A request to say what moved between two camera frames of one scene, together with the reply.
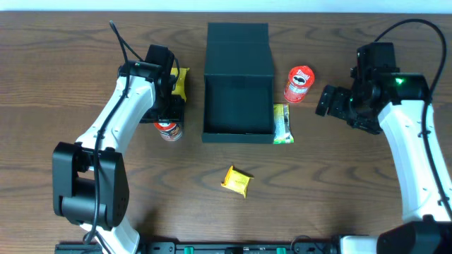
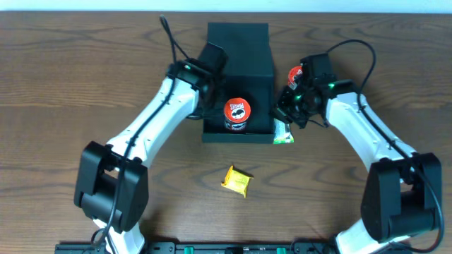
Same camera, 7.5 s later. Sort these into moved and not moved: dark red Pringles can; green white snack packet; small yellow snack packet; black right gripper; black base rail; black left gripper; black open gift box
Moved: black right gripper; dark red Pringles can; black left gripper
Not moved: black open gift box; black base rail; green white snack packet; small yellow snack packet
